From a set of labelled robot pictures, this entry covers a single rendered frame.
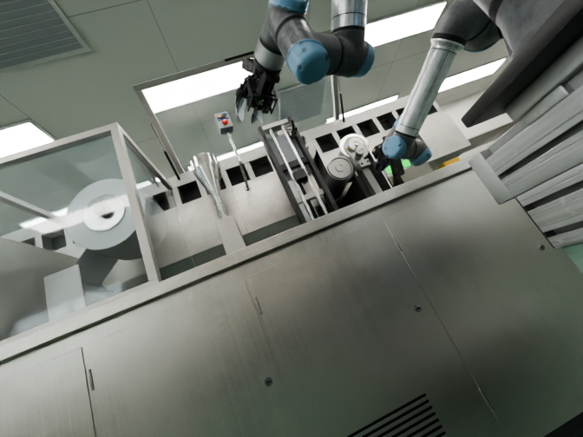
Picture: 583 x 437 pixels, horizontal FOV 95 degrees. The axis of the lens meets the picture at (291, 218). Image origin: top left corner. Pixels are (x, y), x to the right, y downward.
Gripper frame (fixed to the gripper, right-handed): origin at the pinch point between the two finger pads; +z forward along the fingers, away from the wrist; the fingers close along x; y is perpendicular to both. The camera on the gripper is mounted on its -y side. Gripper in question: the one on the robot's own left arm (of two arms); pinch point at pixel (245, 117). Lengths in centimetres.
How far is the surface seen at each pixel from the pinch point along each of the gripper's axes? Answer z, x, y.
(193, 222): 87, -6, -8
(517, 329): -4, 67, 81
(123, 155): 39, -35, -15
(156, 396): 38, -31, 68
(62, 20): 75, -66, -147
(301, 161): 22.4, 31.0, -1.2
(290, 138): 22.4, 29.5, -14.0
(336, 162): 26, 54, -4
